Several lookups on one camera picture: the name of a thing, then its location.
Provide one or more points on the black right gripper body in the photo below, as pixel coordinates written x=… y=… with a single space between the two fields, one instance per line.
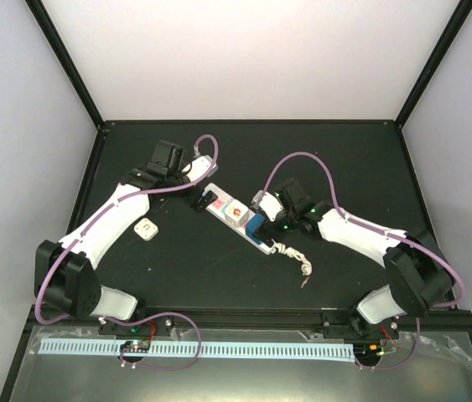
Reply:
x=278 y=234

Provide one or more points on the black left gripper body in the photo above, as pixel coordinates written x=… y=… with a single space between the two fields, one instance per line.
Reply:
x=191 y=199

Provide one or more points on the white power strip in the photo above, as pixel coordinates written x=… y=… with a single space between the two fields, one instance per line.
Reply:
x=217 y=210

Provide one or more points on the blue cube socket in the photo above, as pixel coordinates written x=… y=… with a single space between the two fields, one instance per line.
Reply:
x=253 y=224

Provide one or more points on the white tiger cube socket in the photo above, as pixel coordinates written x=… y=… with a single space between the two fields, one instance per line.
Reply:
x=236 y=213

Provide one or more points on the white plug adapter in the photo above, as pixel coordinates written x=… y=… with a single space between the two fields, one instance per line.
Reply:
x=146 y=229

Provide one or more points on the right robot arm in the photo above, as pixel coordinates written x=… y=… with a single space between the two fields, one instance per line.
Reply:
x=413 y=263

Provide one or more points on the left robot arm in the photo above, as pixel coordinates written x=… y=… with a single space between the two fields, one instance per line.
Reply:
x=66 y=284

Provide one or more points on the small green circuit board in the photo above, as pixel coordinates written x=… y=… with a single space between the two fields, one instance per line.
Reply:
x=135 y=346

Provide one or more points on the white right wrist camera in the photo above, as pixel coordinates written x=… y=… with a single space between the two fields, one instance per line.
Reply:
x=268 y=205

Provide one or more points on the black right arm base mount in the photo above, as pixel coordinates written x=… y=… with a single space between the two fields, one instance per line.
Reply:
x=347 y=324

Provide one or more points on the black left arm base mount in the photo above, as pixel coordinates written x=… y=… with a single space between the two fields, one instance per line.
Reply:
x=157 y=327

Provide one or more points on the light blue slotted cable duct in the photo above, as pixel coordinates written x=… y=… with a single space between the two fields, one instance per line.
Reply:
x=169 y=349

